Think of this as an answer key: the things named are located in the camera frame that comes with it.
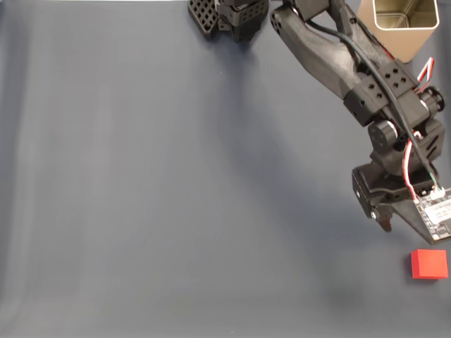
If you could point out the grey table mat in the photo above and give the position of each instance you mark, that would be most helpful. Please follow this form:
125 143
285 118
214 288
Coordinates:
141 193

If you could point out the gold metal tin container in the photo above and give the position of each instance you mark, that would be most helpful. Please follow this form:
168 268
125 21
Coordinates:
408 38

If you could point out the red cube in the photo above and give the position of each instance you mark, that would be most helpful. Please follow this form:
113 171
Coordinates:
431 264

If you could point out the white camera circuit board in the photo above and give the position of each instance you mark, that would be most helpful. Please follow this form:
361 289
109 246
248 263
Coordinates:
437 214

